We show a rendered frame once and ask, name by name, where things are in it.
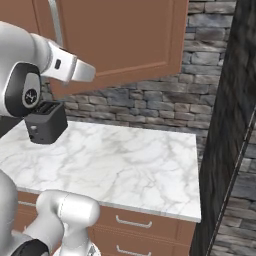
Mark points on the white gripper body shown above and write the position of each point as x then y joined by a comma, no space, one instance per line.
83,71

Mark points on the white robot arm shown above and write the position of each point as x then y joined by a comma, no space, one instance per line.
13,50

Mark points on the tall dark wood cabinet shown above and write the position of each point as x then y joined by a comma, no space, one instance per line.
226,116

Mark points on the black toaster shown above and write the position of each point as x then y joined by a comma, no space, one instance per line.
48,125

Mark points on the brown drawer front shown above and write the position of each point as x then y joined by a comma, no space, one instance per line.
25,213
106,245
160,223

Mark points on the brown wall cabinet door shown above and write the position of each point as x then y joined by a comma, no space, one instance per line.
126,36
16,11

